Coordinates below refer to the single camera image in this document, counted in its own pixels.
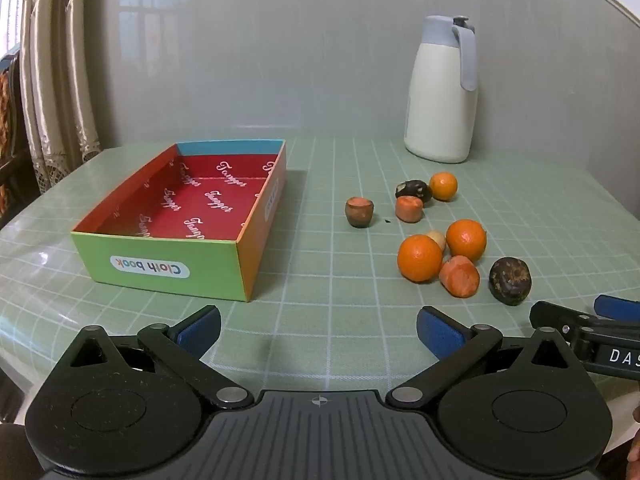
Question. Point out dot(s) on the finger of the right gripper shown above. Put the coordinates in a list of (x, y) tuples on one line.
[(565, 320), (618, 309)]

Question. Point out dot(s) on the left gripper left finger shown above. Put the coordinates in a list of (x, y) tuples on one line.
[(179, 349)]

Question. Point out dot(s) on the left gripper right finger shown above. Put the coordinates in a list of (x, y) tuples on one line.
[(459, 350)]

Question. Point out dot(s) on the orange carrot chunk front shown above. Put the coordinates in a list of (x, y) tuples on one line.
[(460, 277)]

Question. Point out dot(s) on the orange carrot chunk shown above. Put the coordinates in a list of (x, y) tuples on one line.
[(460, 277), (409, 208)]

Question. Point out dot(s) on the large orange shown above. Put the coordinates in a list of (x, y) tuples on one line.
[(419, 258), (466, 237)]

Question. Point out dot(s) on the dark round fruit front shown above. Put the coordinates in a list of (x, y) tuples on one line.
[(509, 280)]

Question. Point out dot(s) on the small beige potato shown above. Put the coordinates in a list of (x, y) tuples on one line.
[(438, 238)]

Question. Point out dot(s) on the colourful cardboard box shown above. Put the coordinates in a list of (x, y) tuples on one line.
[(192, 221)]

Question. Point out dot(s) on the green checked tablecloth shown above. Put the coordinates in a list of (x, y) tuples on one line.
[(330, 309)]

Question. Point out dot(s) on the orange carrot chunk middle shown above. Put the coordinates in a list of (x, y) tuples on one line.
[(409, 208)]

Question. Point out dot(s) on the small orange near jug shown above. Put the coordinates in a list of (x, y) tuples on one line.
[(444, 186)]

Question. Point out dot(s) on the dark fruit near jug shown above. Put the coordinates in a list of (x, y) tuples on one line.
[(416, 188)]

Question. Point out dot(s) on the brown-orange carrot chunk left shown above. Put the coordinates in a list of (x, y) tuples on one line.
[(359, 211)]

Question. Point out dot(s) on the wooden sofa with cushion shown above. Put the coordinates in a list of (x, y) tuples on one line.
[(18, 182)]

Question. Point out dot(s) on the white thermos jug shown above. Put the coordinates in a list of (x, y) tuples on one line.
[(443, 91)]

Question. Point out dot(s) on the beige curtain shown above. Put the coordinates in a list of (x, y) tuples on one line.
[(45, 42)]

